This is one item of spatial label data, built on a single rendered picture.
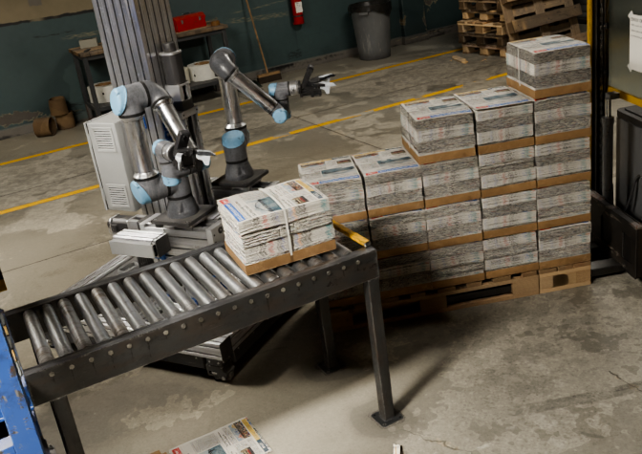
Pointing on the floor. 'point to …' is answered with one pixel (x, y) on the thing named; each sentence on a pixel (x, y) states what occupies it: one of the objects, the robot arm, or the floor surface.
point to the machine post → (16, 403)
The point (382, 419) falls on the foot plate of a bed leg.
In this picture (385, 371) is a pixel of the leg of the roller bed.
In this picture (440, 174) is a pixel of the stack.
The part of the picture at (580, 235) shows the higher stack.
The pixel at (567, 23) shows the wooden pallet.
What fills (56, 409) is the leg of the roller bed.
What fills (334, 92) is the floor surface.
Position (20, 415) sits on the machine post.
